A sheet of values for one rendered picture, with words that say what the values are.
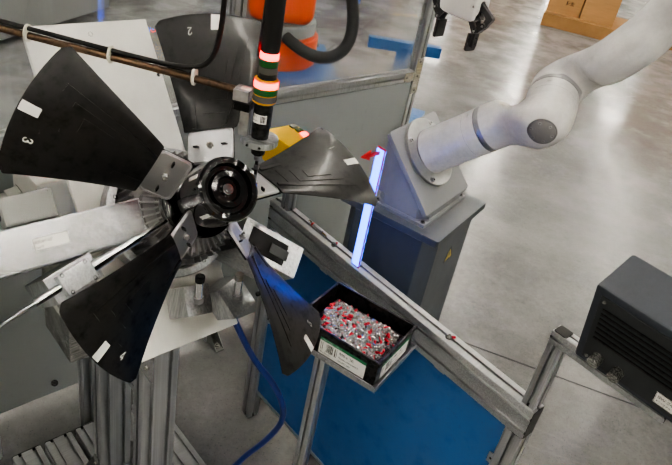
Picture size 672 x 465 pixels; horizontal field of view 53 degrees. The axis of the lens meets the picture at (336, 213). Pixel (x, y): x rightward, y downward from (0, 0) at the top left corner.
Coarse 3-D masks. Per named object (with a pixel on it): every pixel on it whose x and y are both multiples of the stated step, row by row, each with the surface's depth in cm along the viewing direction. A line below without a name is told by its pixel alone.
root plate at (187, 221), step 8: (184, 216) 115; (192, 216) 118; (184, 224) 116; (192, 224) 119; (176, 232) 115; (184, 232) 118; (192, 232) 121; (176, 240) 116; (184, 240) 119; (192, 240) 122; (184, 248) 120
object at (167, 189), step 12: (168, 156) 116; (156, 168) 117; (168, 168) 117; (180, 168) 118; (144, 180) 118; (156, 180) 118; (168, 180) 119; (180, 180) 119; (156, 192) 120; (168, 192) 120
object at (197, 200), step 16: (224, 160) 118; (208, 176) 117; (224, 176) 118; (240, 176) 120; (176, 192) 123; (192, 192) 116; (208, 192) 116; (240, 192) 119; (256, 192) 121; (176, 208) 123; (192, 208) 117; (208, 208) 115; (224, 208) 117; (240, 208) 119; (208, 224) 119; (224, 224) 119
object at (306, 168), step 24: (312, 144) 143; (336, 144) 145; (264, 168) 133; (288, 168) 134; (312, 168) 136; (336, 168) 139; (360, 168) 143; (288, 192) 128; (312, 192) 131; (336, 192) 134; (360, 192) 138
